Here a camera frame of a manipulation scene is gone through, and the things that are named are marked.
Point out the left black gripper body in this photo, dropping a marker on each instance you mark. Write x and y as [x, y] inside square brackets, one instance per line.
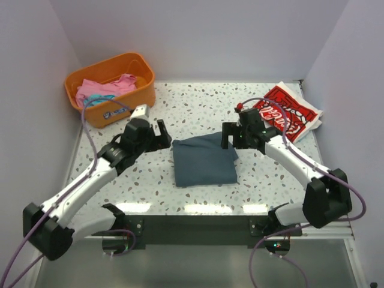
[146, 146]

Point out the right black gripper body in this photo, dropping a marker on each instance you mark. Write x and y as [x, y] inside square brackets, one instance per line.
[243, 134]

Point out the slate blue t shirt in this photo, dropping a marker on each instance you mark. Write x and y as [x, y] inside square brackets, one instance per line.
[201, 161]

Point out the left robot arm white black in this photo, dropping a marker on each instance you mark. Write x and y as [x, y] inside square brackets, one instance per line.
[48, 227]

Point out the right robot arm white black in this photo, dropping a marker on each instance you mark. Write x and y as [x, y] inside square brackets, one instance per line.
[326, 198]

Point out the red white folded t shirt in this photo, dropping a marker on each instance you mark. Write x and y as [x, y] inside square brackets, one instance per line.
[281, 105]

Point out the orange plastic basket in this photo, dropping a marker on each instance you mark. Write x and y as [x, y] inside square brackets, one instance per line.
[107, 71]

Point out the pink t shirt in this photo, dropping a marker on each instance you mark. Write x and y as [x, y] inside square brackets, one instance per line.
[125, 84]

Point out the turquoise t shirt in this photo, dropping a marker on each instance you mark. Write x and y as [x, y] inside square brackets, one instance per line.
[96, 99]

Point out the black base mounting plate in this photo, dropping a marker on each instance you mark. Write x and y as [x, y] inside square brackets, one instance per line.
[243, 230]

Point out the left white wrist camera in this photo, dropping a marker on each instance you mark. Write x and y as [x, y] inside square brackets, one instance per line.
[141, 112]

